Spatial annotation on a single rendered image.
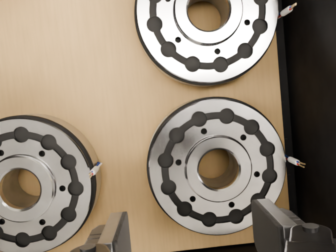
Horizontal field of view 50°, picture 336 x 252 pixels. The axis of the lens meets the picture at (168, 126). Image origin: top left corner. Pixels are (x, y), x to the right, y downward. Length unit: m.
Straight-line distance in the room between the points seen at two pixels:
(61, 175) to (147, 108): 0.08
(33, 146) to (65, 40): 0.09
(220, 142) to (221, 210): 0.05
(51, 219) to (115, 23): 0.16
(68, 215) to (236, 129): 0.14
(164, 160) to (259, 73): 0.10
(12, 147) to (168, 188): 0.12
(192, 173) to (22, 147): 0.12
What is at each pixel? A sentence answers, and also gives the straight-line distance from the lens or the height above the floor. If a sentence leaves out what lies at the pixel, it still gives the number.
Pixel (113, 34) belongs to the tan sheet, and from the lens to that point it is 0.30.
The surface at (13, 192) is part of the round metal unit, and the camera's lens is 0.30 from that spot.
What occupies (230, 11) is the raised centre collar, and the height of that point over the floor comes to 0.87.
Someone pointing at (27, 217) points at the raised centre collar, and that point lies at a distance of 0.28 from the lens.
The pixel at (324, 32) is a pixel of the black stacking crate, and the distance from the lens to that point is 0.25.
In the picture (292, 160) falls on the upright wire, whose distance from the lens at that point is 0.27.
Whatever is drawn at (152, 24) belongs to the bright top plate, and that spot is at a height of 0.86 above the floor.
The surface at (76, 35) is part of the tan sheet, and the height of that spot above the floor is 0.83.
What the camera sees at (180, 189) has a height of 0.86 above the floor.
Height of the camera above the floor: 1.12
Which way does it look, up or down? 85 degrees down
